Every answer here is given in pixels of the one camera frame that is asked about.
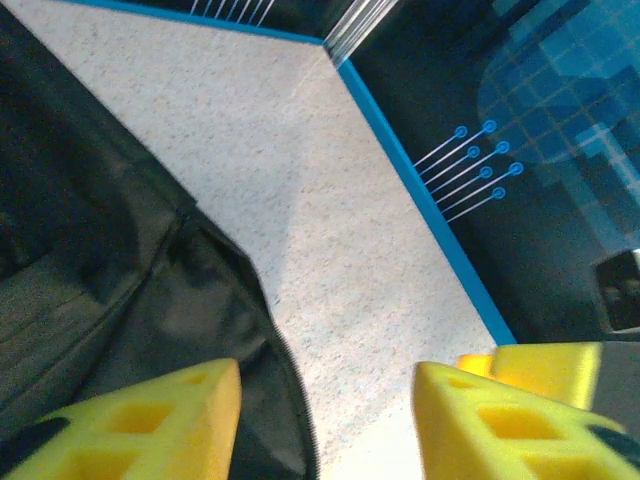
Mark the blue table edge strip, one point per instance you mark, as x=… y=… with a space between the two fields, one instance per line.
x=425 y=200

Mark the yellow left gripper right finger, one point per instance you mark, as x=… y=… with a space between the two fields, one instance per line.
x=500 y=425

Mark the black backpack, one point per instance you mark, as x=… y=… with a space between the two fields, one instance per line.
x=100 y=250

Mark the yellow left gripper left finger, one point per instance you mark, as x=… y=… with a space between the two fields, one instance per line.
x=150 y=425

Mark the aluminium frame post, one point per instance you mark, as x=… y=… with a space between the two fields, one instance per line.
x=357 y=22

